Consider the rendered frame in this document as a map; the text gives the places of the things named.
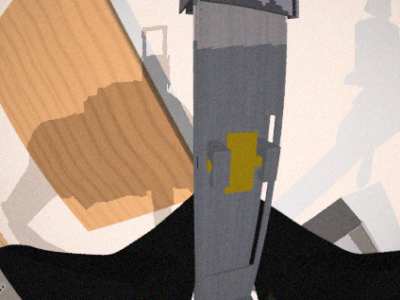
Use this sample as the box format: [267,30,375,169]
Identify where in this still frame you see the wooden cutting board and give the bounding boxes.
[0,0,193,232]

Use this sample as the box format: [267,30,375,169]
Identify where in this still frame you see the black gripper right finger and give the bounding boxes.
[254,207,400,300]

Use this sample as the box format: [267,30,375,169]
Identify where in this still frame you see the grey rectangular tin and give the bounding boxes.
[301,198,380,255]

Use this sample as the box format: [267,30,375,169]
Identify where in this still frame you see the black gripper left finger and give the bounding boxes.
[0,195,195,300]

